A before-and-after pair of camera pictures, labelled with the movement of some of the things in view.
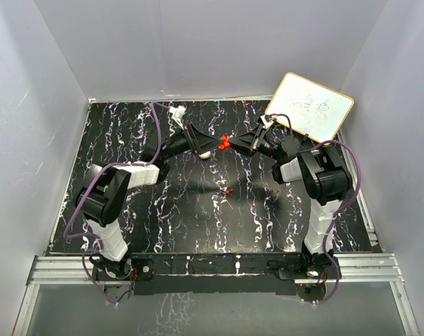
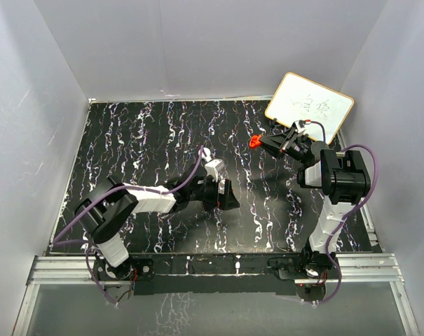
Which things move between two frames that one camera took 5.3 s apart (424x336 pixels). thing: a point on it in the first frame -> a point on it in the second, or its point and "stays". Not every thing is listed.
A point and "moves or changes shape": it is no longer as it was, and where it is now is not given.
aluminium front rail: (354, 269) stays
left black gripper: (207, 143) -> (226, 201)
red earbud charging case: (226, 143) moves or changes shape
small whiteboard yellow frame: (312, 109) stays
